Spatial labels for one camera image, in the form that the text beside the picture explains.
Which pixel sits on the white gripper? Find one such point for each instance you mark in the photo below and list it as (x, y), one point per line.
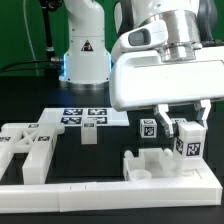
(140, 80)

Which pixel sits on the white chair seat part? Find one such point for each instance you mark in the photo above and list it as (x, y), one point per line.
(151, 163)

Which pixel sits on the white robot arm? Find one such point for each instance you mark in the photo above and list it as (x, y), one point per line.
(164, 55)

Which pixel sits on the white chair back part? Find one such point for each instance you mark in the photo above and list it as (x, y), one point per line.
(38, 140)

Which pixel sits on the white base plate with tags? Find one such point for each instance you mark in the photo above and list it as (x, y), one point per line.
(73, 117)

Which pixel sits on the white U-shaped frame obstacle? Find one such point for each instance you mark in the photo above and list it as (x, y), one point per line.
(201, 189)

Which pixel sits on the black camera stand pole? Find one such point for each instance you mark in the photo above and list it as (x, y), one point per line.
(49, 6)

